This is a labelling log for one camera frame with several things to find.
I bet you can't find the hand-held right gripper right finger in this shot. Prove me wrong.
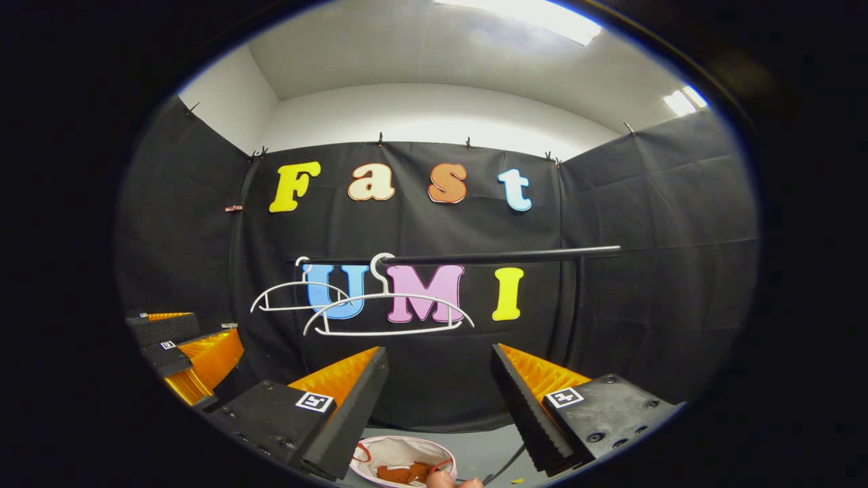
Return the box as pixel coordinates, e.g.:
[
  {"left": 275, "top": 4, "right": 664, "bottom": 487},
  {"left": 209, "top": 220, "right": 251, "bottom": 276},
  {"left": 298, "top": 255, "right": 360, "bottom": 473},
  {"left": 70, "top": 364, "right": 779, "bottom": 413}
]
[{"left": 490, "top": 342, "right": 682, "bottom": 475}]

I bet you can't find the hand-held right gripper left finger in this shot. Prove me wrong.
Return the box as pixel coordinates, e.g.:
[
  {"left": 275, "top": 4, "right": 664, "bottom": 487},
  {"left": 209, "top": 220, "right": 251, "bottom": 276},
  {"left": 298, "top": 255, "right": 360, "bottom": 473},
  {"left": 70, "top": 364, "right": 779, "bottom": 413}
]
[{"left": 203, "top": 346, "right": 391, "bottom": 481}]

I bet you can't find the white round laundry hamper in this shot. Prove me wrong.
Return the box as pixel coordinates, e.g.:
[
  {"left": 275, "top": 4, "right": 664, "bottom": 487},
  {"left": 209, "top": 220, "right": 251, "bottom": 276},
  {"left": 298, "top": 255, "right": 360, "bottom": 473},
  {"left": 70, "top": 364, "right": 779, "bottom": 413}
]
[{"left": 349, "top": 435, "right": 458, "bottom": 488}]

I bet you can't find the orange corduroy shirt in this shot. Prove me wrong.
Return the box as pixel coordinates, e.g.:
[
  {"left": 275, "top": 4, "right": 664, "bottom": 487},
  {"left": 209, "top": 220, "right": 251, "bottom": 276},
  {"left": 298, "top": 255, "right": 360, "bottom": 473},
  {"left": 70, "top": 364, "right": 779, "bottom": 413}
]
[{"left": 376, "top": 461, "right": 435, "bottom": 485}]

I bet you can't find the white plastic hanger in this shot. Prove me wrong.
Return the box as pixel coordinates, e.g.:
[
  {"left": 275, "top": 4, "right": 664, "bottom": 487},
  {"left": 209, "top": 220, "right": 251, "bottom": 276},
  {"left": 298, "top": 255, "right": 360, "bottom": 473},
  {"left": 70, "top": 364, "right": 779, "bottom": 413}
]
[
  {"left": 250, "top": 256, "right": 353, "bottom": 314},
  {"left": 302, "top": 253, "right": 475, "bottom": 338}
]

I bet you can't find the black clothes rack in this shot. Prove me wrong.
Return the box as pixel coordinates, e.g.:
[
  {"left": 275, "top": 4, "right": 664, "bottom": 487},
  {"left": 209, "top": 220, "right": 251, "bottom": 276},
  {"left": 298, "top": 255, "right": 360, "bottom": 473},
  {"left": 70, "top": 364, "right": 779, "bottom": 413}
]
[{"left": 295, "top": 245, "right": 623, "bottom": 483}]

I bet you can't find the black backdrop cloth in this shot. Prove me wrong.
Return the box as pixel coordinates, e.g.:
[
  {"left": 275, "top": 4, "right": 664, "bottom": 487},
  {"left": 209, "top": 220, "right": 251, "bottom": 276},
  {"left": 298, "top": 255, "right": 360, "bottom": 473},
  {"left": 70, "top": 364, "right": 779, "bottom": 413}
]
[{"left": 115, "top": 95, "right": 760, "bottom": 434}]

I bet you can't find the small ceiling light panel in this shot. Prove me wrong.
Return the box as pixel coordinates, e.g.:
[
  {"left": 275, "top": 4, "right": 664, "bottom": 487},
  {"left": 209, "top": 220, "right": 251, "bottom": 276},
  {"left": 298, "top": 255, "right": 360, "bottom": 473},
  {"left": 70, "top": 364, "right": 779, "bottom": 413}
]
[{"left": 663, "top": 85, "right": 708, "bottom": 117}]

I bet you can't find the large ceiling light panel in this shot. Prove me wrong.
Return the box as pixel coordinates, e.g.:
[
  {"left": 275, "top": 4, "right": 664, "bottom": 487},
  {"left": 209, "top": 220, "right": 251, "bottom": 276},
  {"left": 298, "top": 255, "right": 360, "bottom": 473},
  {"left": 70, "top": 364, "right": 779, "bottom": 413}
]
[{"left": 434, "top": 0, "right": 603, "bottom": 47}]

